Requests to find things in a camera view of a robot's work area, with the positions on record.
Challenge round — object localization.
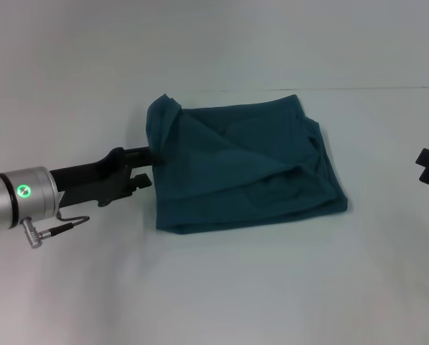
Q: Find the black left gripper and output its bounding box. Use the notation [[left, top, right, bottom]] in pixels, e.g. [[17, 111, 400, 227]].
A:
[[47, 145, 167, 210]]

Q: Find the teal blue shirt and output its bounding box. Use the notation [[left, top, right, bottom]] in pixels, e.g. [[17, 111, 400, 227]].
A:
[[144, 93, 351, 236]]

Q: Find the left arm dark cable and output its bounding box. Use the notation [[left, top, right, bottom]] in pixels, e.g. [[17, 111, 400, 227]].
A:
[[19, 211, 92, 249]]

